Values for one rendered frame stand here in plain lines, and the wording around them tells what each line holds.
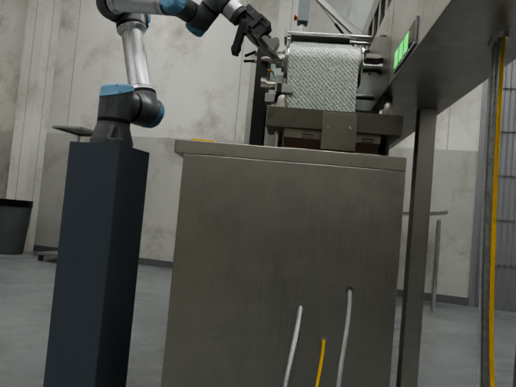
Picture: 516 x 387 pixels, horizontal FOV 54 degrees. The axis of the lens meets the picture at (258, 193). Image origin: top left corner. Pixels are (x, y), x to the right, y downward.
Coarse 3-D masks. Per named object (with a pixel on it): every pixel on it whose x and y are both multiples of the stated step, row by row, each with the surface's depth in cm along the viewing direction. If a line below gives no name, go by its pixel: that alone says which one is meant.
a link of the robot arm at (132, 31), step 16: (128, 16) 194; (144, 16) 200; (128, 32) 195; (144, 32) 201; (128, 48) 193; (144, 48) 197; (128, 64) 192; (144, 64) 193; (128, 80) 192; (144, 80) 191; (144, 96) 187; (144, 112) 185; (160, 112) 192
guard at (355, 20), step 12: (324, 0) 262; (336, 0) 250; (348, 0) 239; (360, 0) 229; (372, 0) 220; (336, 12) 261; (348, 12) 250; (360, 12) 239; (348, 24) 261; (360, 24) 249
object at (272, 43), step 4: (264, 36) 172; (264, 40) 172; (268, 40) 172; (272, 40) 172; (276, 40) 172; (260, 44) 172; (268, 44) 172; (272, 44) 172; (276, 44) 172; (264, 48) 173; (268, 48) 171; (272, 48) 172; (268, 52) 173; (272, 52) 172; (272, 56) 173; (276, 56) 172
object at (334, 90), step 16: (288, 80) 169; (304, 80) 169; (320, 80) 169; (336, 80) 168; (352, 80) 168; (288, 96) 169; (304, 96) 169; (320, 96) 168; (336, 96) 168; (352, 96) 168
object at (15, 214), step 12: (0, 204) 595; (12, 204) 599; (24, 204) 609; (0, 216) 596; (12, 216) 601; (24, 216) 612; (0, 228) 597; (12, 228) 602; (24, 228) 615; (0, 240) 598; (12, 240) 604; (24, 240) 620; (0, 252) 598; (12, 252) 605
